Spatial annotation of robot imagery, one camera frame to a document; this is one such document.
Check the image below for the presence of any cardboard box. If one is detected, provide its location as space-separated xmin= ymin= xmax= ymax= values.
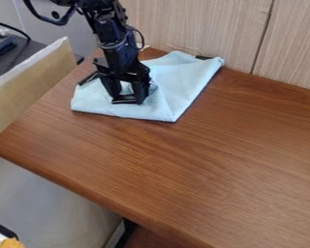
xmin=0 ymin=36 xmax=79 ymax=143

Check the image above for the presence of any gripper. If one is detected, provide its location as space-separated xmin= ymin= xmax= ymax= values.
xmin=77 ymin=46 xmax=153 ymax=106

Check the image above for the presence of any light blue cloth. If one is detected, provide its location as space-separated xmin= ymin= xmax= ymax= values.
xmin=69 ymin=49 xmax=227 ymax=123

